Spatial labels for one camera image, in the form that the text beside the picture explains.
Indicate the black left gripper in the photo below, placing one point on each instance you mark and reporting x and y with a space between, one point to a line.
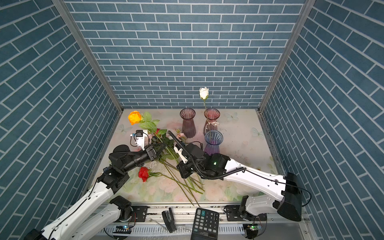
152 155

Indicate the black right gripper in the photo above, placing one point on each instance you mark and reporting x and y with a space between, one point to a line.
181 167

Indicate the purple blue ribbed glass vase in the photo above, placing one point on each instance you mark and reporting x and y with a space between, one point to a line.
213 140

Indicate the orange rose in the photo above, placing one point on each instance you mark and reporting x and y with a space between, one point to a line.
147 126

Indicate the pink glass vase with twine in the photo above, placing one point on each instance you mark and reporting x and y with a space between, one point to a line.
211 123

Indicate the white rose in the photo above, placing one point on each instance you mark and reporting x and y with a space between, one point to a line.
204 94

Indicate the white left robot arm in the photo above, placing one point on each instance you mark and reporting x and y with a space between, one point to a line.
99 207

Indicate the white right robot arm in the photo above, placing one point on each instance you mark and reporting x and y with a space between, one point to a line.
283 194

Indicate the dark smoky glass vase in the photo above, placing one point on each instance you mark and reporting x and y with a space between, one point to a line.
188 127

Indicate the bunch of roses on table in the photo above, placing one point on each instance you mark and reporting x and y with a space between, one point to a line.
170 165

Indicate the red rose on table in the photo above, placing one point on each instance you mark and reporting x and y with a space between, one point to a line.
145 174

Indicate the black stapler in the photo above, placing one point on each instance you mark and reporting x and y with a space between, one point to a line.
169 220

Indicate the black calculator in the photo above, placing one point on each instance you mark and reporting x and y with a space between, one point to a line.
206 225

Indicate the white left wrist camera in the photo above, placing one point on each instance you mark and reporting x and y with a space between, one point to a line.
140 139

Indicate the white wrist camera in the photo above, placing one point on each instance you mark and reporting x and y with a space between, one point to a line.
140 139
179 151

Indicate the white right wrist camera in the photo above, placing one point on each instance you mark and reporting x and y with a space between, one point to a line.
179 151

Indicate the aluminium front rail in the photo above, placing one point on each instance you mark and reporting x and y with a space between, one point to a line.
184 213

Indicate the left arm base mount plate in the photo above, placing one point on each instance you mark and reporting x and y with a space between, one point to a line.
138 213

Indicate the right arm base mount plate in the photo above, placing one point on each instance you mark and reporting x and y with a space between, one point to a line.
236 213

